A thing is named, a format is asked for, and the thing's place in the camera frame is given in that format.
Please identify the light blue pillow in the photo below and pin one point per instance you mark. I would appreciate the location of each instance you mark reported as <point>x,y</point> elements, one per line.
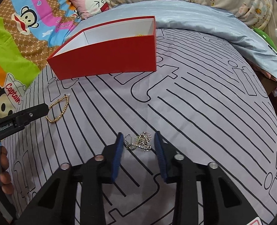
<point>195,17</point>

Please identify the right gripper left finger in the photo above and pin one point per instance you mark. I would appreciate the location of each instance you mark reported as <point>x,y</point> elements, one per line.
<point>56,200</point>

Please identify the pink bunny cushion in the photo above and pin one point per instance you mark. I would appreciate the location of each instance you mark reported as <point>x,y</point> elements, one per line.
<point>89,8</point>

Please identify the person's left hand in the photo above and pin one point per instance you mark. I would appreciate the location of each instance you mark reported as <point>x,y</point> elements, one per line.
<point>5,178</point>

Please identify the green object at edge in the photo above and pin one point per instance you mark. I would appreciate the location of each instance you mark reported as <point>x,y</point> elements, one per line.
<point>264,36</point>

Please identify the red jewelry box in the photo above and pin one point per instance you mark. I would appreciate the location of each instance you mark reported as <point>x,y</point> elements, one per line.
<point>119,46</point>

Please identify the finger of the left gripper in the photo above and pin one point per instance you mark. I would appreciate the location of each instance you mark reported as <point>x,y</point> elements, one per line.
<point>28,115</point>

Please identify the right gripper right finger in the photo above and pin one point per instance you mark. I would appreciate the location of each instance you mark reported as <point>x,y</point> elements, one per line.
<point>223,202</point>

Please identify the colourful monkey cartoon blanket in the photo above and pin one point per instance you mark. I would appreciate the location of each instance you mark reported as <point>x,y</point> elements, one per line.
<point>30,31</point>

